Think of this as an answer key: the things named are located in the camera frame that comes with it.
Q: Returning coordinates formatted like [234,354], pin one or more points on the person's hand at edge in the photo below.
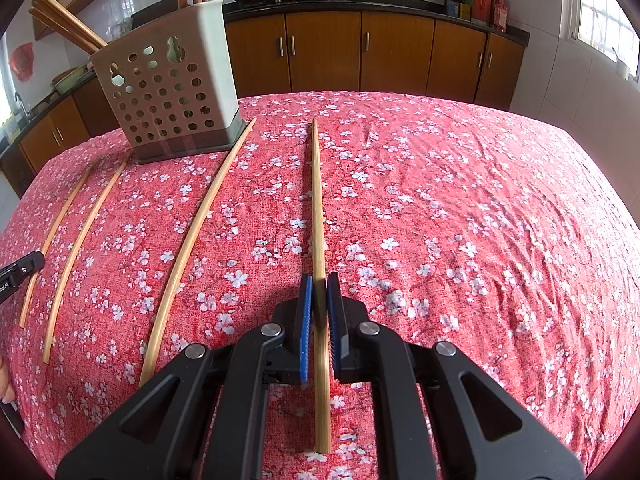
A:
[7,393]

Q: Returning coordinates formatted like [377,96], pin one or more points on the red floral tablecloth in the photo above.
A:
[449,221]

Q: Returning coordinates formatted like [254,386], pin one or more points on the green basin on counter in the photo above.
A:
[69,80]

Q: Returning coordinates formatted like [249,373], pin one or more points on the brown kitchen base cabinets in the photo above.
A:
[368,50]

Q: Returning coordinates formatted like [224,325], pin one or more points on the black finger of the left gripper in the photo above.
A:
[13,275]

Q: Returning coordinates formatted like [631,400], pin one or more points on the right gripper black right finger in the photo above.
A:
[436,414]

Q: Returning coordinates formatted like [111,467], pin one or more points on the red plastic bag on wall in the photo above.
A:
[21,62]

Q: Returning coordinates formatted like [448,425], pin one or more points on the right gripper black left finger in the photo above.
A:
[203,414]

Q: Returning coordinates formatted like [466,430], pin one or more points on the perforated grey utensil holder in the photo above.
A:
[170,85]

